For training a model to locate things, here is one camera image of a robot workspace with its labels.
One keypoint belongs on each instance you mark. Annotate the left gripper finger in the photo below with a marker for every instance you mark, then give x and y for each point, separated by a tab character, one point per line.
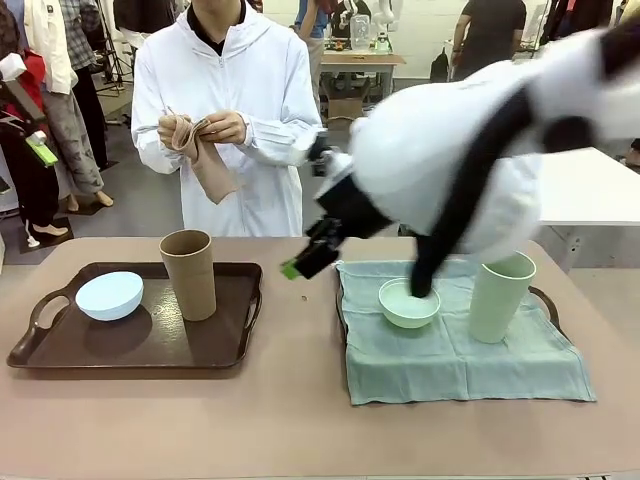
44	152
25	102

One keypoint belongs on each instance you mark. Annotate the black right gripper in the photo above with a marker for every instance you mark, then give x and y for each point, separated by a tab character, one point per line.
355	207

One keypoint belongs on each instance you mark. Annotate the pale green bowl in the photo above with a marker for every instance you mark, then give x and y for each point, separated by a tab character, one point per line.
405	315

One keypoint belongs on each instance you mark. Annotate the brown tall cup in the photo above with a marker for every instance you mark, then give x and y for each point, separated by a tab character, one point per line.
190	280

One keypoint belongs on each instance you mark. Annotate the beige cloth mat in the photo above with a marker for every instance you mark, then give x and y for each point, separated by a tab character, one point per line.
210	170

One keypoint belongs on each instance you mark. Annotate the light blue bowl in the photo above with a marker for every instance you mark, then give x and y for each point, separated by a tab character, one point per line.
107	297

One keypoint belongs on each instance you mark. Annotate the teal cloth mat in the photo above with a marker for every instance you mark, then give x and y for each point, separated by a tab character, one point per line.
425	365

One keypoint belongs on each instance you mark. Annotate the pale green tall cup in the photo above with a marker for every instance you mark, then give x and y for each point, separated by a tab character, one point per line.
500	305

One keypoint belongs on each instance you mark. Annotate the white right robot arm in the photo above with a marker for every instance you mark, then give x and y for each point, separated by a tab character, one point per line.
425	150

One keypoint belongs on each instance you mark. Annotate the person's left forearm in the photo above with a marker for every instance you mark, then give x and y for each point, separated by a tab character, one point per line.
280	137

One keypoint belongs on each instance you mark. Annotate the person's right forearm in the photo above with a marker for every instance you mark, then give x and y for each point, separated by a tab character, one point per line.
150	150

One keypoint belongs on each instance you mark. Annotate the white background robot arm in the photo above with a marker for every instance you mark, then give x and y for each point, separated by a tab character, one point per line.
385	12

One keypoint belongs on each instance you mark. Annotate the dark brown serving tray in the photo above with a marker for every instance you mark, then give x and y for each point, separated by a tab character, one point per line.
550	305
165	345

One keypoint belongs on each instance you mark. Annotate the person's right hand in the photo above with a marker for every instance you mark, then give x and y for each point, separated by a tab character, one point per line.
175	132

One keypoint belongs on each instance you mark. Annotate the person's left hand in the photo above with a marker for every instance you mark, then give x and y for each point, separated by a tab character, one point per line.
227	125

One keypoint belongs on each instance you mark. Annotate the mannequin in grey patterned garment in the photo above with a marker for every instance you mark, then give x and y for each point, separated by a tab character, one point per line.
75	150

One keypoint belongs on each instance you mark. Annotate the white coat on mannequin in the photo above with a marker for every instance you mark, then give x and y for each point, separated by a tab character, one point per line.
50	40

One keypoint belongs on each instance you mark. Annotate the dark patterned hanging garment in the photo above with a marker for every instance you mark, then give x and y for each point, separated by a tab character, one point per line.
7	25

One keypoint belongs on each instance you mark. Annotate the plaid shirt on mannequin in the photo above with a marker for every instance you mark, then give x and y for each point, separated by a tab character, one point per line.
80	30

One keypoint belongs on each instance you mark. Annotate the black light stand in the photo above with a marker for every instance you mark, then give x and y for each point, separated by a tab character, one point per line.
116	65

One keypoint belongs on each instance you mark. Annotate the cardboard box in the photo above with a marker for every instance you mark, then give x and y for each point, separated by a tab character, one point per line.
345	112

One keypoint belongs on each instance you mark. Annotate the person in white hooded jacket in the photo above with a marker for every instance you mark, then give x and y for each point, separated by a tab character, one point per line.
230	75

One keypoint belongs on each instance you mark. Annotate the wooden top background table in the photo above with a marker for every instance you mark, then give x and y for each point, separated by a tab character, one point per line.
365	59

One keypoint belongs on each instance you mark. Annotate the black backpack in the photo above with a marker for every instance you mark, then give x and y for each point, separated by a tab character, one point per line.
440	67

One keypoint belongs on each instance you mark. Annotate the clear plastic container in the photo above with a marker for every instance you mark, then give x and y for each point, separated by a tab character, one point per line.
361	32

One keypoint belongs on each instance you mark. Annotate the person in blue shirt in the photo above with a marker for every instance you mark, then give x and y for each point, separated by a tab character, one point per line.
312	20

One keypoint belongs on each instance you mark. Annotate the person in black shirt and shorts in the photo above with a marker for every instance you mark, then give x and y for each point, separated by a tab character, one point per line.
490	35

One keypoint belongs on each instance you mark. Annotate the white side table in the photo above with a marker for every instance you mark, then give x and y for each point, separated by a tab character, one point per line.
590	190

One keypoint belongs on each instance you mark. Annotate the person in dark maroon top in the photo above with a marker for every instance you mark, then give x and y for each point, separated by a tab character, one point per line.
575	17

